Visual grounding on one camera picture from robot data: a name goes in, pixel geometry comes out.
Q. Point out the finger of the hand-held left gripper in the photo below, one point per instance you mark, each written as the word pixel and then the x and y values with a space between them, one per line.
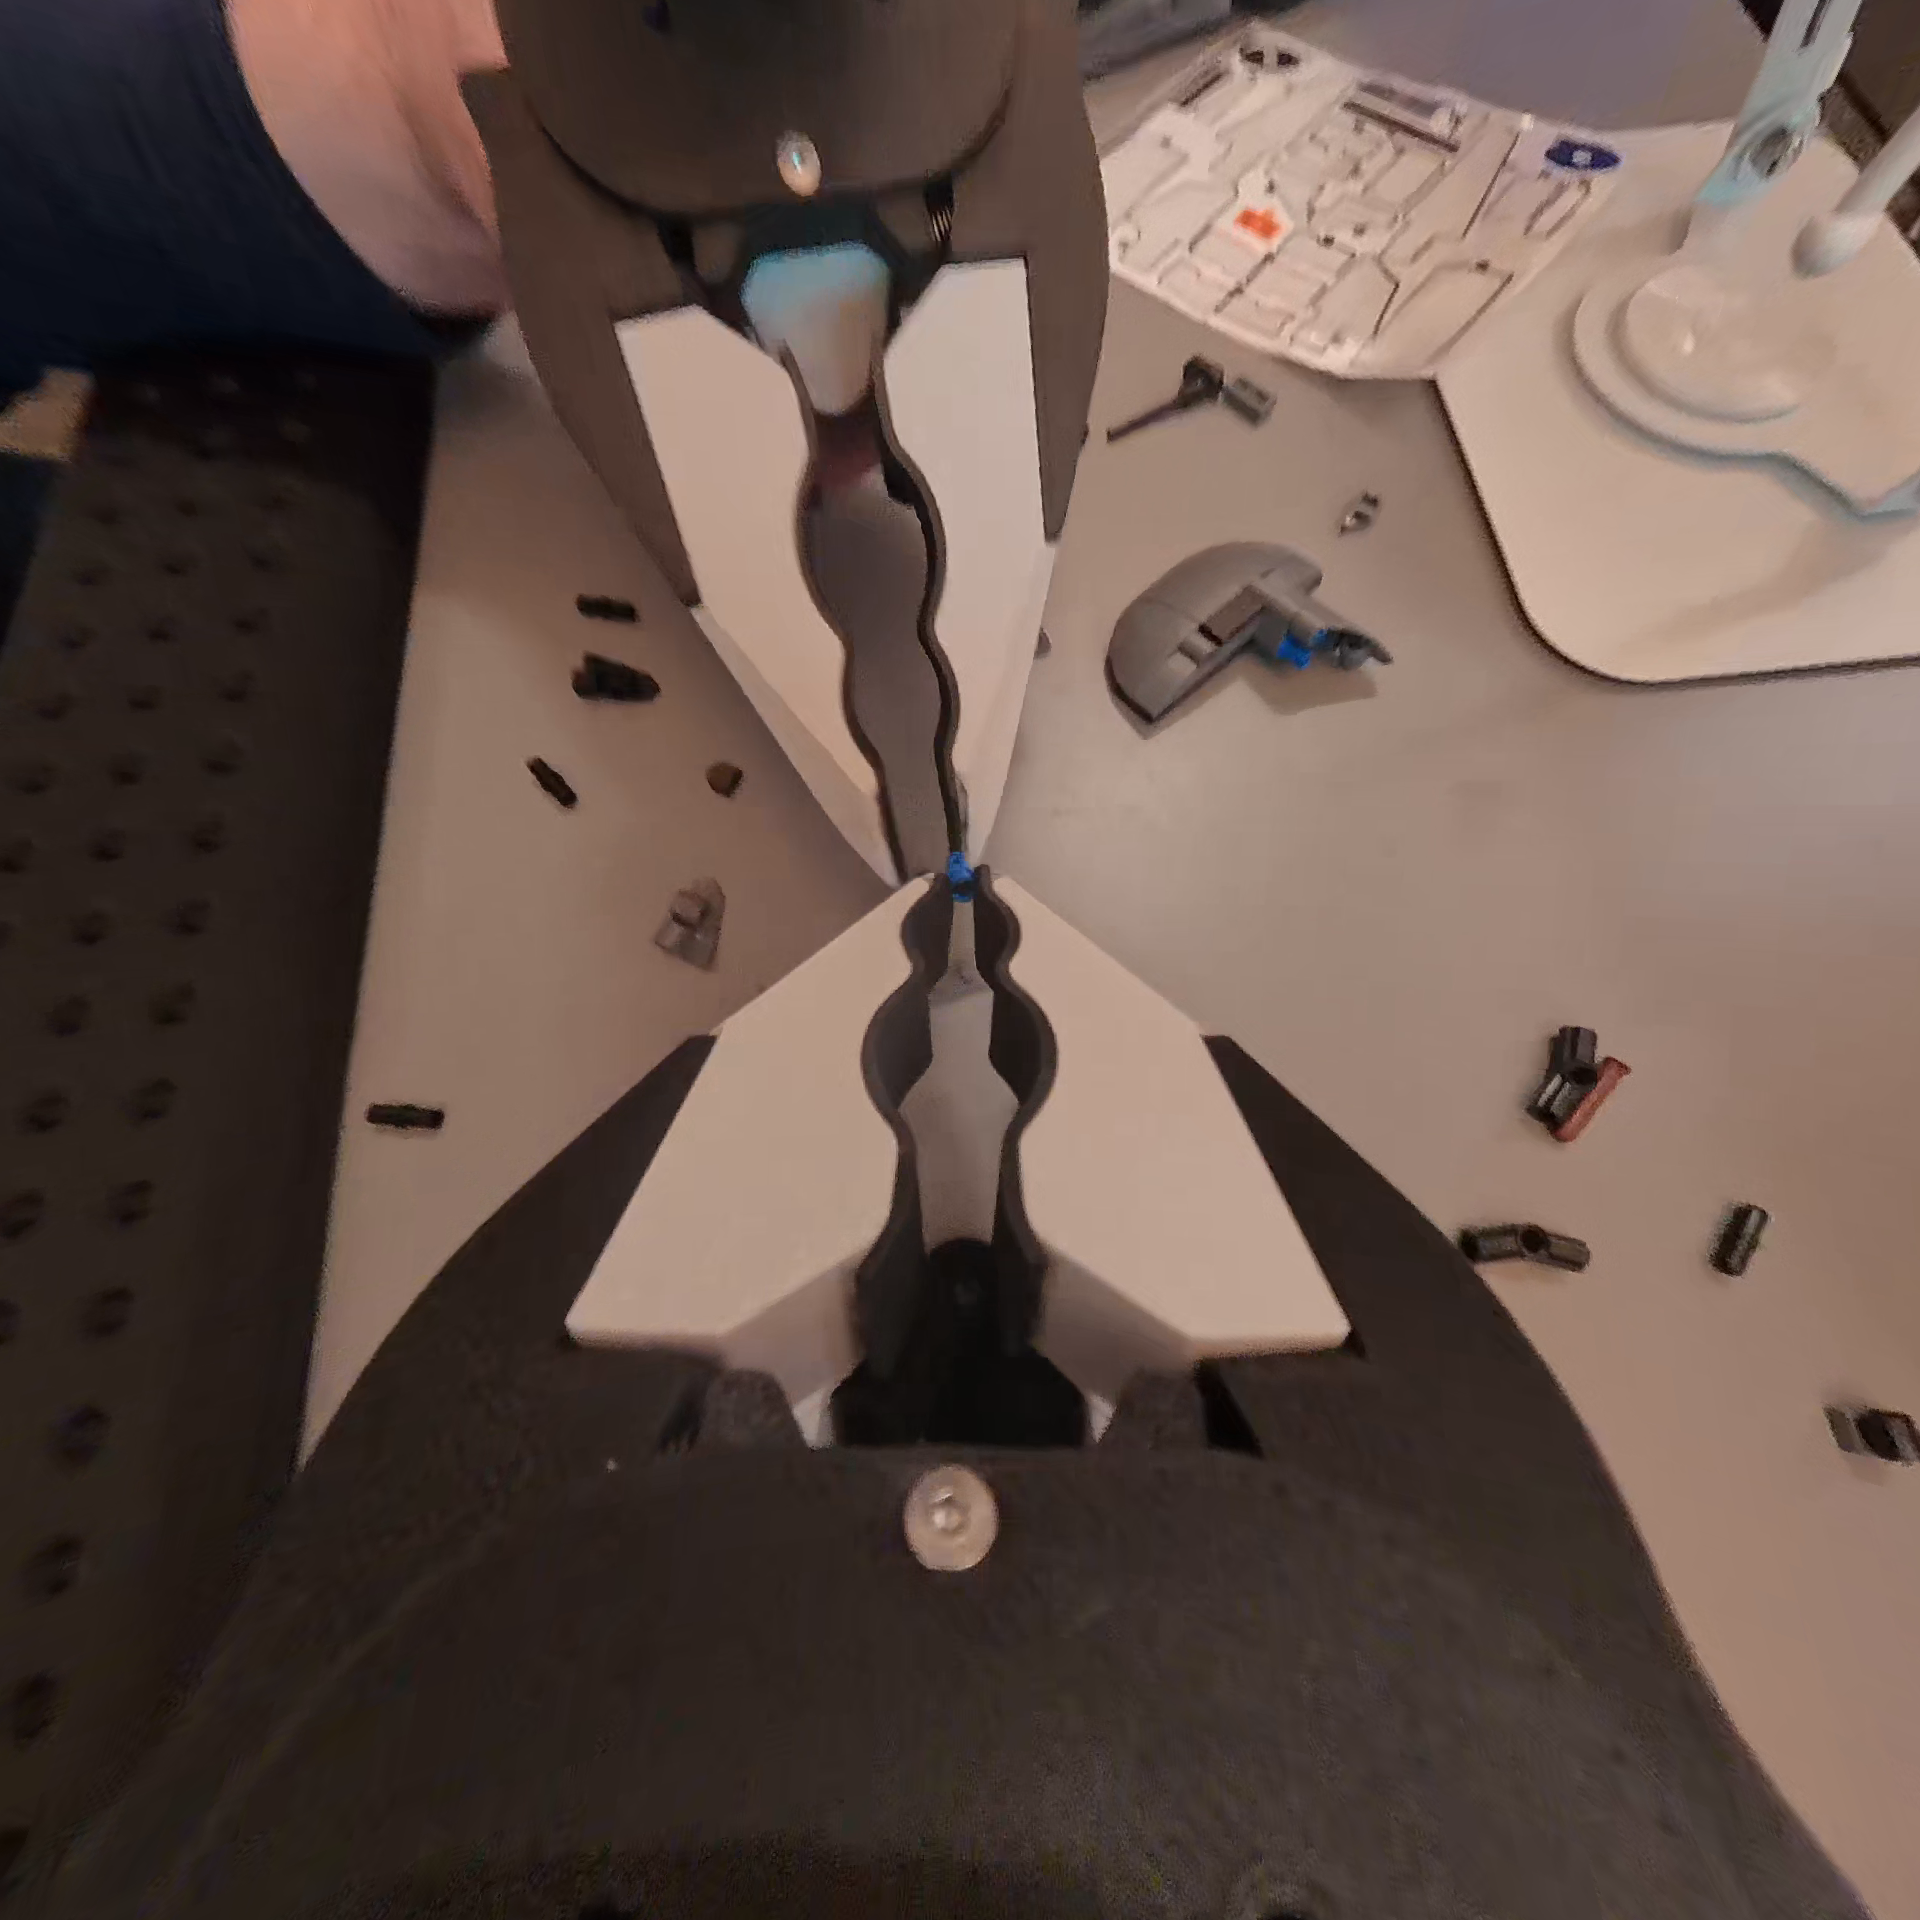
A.
pixel 992 452
pixel 735 495

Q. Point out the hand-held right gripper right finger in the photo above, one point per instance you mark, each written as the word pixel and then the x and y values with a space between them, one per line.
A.
pixel 1170 1198

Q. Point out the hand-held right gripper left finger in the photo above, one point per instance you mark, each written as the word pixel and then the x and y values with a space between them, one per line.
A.
pixel 720 1198

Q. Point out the grey curved brick assembly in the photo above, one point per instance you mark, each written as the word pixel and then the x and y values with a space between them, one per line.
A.
pixel 1187 631

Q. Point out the blue connector pin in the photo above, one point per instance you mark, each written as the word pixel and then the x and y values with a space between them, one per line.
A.
pixel 961 876

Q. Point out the person's left forearm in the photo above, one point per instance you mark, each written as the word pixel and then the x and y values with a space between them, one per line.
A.
pixel 152 152

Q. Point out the black connector pin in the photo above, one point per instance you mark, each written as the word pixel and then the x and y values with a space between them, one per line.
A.
pixel 549 783
pixel 404 1113
pixel 607 609

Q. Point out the black axle connector piece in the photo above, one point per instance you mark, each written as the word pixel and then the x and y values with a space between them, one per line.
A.
pixel 1197 382

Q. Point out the black wedge connector piece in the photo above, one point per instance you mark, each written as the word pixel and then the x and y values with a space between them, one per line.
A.
pixel 611 679

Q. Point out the grey angled connector piece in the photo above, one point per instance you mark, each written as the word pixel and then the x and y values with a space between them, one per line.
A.
pixel 693 933

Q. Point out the long black connector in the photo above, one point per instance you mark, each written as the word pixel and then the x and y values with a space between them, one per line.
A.
pixel 1524 1244

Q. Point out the black and brown connector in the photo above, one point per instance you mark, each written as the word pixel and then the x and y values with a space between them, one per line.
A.
pixel 1568 1089

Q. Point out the white sticker sheet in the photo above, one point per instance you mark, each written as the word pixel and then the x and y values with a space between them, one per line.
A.
pixel 1351 227

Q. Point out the short black connector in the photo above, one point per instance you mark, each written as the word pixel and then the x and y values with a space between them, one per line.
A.
pixel 1743 1240

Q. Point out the black perforated mat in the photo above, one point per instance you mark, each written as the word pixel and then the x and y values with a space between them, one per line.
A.
pixel 152 898

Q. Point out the clear round lens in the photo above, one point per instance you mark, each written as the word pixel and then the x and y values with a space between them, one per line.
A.
pixel 1679 344

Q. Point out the black and grey connector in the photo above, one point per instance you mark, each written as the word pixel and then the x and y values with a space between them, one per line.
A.
pixel 1877 1433

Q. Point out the small grey bracket piece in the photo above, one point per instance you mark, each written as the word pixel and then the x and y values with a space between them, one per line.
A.
pixel 1358 514

